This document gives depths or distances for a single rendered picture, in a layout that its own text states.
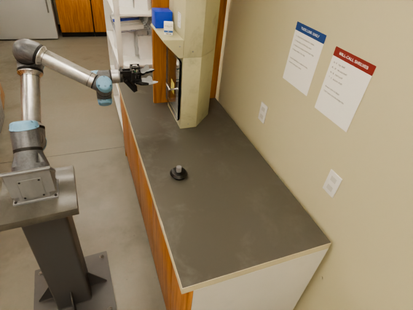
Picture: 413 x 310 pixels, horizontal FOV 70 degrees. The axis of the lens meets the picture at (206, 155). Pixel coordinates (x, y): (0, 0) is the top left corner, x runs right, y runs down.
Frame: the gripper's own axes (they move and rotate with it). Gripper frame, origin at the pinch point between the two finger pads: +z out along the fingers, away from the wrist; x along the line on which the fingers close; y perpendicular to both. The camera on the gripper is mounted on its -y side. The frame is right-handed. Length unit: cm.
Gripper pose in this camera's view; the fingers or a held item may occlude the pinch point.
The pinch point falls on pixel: (154, 76)
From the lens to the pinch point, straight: 181.6
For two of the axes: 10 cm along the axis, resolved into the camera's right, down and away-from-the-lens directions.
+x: -2.9, -8.4, 4.5
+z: 9.3, -1.5, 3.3
